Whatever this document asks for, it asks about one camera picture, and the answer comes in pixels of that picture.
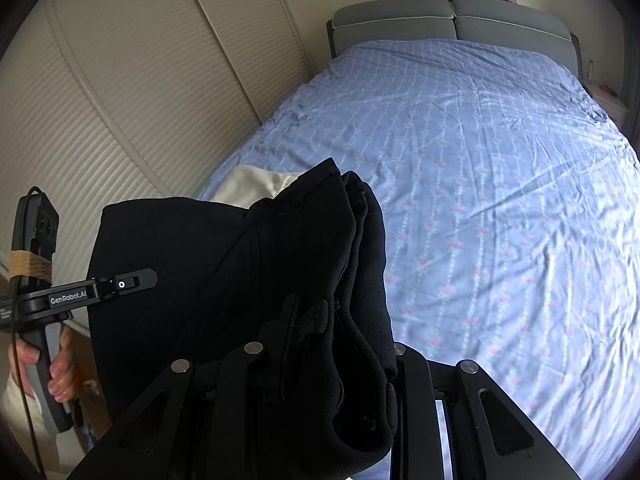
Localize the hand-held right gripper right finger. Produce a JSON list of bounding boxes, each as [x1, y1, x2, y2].
[[390, 342, 583, 480]]

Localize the louvered wardrobe doors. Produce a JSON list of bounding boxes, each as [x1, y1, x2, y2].
[[0, 0, 331, 286]]

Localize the black cable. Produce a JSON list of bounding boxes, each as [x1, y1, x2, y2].
[[9, 186, 51, 480]]

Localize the person's left forearm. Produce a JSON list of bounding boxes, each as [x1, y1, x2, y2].
[[0, 375, 51, 480]]

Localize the blue floral bed sheet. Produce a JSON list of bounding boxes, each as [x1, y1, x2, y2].
[[195, 37, 640, 480]]

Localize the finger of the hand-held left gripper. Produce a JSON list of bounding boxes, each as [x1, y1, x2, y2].
[[94, 269, 159, 302]]

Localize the white nightstand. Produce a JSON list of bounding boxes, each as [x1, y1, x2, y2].
[[584, 82, 632, 128]]

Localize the white cloth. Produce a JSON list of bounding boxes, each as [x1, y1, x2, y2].
[[216, 164, 301, 209]]

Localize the black pants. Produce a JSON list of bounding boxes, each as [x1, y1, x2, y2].
[[90, 157, 401, 480]]

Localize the grey padded headboard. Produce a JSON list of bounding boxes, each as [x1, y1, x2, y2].
[[326, 0, 582, 81]]

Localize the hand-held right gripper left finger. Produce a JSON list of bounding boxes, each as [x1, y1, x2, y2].
[[67, 295, 302, 480]]

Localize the person's left hand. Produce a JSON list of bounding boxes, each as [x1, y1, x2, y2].
[[7, 326, 77, 404]]

